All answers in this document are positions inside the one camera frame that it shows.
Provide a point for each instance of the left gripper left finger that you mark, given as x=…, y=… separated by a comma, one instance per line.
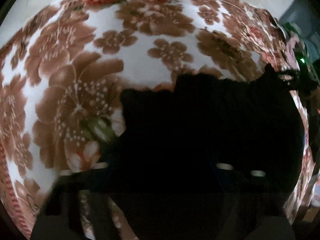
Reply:
x=97, y=197

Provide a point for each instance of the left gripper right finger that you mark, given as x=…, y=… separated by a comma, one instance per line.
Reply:
x=251, y=199

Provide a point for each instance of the blue and black sweater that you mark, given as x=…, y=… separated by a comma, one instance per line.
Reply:
x=174, y=139

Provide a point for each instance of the floral brown white blanket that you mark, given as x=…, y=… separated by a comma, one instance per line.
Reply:
x=63, y=72

